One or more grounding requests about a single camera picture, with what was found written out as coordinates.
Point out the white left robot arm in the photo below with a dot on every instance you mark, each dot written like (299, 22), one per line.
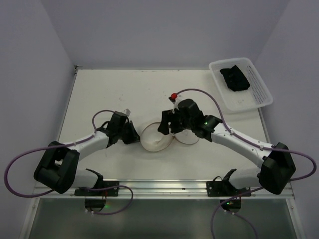
(57, 168)

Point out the white perforated plastic basket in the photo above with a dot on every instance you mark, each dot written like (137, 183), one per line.
(257, 96)

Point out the black bra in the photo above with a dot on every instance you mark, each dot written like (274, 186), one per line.
(235, 79)

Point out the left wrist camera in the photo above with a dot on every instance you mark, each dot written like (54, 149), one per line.
(127, 112)

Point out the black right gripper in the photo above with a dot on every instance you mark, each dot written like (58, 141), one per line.
(171, 123)

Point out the aluminium mounting rail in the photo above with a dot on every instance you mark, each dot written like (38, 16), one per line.
(166, 189)

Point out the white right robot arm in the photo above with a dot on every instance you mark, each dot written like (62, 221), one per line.
(274, 164)

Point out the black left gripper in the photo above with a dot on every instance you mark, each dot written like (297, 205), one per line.
(127, 133)

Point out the white mesh laundry bag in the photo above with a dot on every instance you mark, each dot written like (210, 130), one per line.
(154, 141)

